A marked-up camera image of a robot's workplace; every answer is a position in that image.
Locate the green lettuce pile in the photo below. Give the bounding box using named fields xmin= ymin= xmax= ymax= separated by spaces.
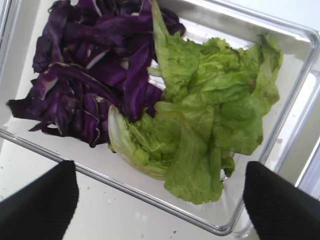
xmin=109 ymin=0 xmax=284 ymax=205

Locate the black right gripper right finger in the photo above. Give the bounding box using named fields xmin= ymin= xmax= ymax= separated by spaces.
xmin=243 ymin=161 xmax=320 ymax=240

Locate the purple cabbage pile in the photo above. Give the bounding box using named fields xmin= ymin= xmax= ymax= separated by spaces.
xmin=6 ymin=0 xmax=187 ymax=149

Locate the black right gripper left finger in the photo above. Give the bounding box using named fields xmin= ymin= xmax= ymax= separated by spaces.
xmin=0 ymin=160 xmax=79 ymax=240

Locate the clear vegetable container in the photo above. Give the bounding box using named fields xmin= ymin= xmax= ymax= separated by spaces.
xmin=0 ymin=0 xmax=320 ymax=238

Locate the metal tray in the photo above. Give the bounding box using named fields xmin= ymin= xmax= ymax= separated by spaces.
xmin=0 ymin=0 xmax=320 ymax=240

